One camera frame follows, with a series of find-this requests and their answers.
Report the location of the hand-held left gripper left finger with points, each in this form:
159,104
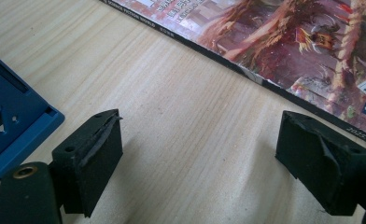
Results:
87,161

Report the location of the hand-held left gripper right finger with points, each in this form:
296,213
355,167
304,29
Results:
315,168

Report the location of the blue plastic file rack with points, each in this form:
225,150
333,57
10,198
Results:
13,124

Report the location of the magazine with reddish cover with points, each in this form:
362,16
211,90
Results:
265,40

